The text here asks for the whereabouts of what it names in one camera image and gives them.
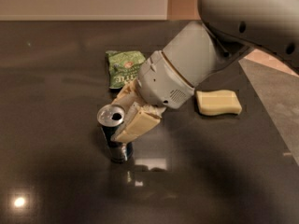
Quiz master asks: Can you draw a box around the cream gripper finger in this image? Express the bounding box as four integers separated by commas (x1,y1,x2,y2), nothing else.
111,102,166,143
112,80,144,107

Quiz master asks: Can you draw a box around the redbull can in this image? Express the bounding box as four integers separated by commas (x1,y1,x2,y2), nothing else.
96,104,134,164

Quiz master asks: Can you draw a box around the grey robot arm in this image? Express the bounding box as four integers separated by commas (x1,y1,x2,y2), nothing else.
112,0,299,143

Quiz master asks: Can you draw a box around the green jalapeno chip bag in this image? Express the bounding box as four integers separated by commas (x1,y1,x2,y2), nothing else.
106,50,146,89

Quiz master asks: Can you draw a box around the yellow sponge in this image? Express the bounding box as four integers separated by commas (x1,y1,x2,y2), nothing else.
195,90,242,116

